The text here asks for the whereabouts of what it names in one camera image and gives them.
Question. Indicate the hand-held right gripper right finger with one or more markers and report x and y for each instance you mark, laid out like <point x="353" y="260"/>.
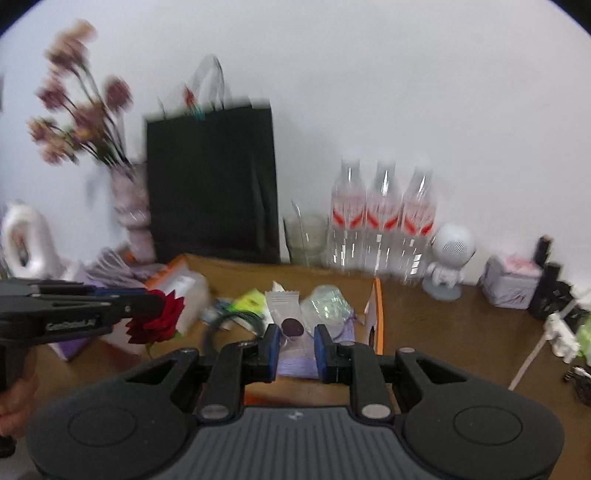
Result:
<point x="321" y="350"/>

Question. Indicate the purple fuzzy vase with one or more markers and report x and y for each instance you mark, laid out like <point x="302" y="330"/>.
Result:
<point x="134" y="207"/>

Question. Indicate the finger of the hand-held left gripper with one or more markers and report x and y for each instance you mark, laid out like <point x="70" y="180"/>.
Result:
<point x="138" y="307"/>
<point x="120" y="291"/>

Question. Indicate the white detergent jug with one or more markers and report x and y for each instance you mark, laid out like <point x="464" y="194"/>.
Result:
<point x="32" y="249"/>

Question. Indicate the green spray bottle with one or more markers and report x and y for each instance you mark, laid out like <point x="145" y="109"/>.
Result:
<point x="584" y="334"/>

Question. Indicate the dried pink flowers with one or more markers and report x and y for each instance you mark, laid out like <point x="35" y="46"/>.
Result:
<point x="78" y="110"/>

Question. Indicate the translucent white plastic container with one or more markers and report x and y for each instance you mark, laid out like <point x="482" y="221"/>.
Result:
<point x="189" y="295"/>

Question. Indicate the glass cup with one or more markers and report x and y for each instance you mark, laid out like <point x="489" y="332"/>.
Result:
<point x="307" y="240"/>

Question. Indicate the white robot figure speaker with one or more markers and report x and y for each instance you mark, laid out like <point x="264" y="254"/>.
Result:
<point x="450" y="258"/>

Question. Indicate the person's left hand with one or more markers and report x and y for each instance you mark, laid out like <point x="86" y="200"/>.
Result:
<point x="27" y="397"/>

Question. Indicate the black paper bag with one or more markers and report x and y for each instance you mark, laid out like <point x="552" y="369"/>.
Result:
<point x="212" y="184"/>

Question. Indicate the orange cardboard box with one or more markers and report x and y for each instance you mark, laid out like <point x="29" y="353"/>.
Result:
<point x="240" y="277"/>

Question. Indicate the white power strip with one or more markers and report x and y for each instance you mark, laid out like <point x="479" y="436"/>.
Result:
<point x="561" y="334"/>

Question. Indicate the blue patterned packet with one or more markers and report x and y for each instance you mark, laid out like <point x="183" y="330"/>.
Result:
<point x="224" y="307"/>

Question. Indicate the purple knitted pouch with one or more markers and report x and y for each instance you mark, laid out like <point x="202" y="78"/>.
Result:
<point x="300" y="364"/>

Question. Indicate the clear snack wrapper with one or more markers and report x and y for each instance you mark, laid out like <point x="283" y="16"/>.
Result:
<point x="284" y="304"/>

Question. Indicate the spoon in glass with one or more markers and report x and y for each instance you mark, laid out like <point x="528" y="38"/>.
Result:
<point x="299" y="226"/>

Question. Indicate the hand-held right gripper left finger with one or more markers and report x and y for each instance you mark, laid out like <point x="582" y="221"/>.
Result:
<point x="272" y="346"/>

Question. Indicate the red rose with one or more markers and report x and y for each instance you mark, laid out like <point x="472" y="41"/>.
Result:
<point x="161" y="318"/>

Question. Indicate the clear plastic bag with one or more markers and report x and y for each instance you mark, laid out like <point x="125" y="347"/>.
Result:
<point x="328" y="304"/>

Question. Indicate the black rectangular box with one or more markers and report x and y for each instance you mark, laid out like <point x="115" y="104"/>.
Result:
<point x="547" y="290"/>
<point x="544" y="249"/>

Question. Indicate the pale tin box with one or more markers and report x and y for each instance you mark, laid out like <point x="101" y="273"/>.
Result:
<point x="508" y="281"/>

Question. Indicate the green packet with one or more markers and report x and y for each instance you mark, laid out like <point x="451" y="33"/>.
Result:
<point x="249" y="302"/>

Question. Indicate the purple tissue pack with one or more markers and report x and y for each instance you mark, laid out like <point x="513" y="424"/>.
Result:
<point x="115" y="270"/>

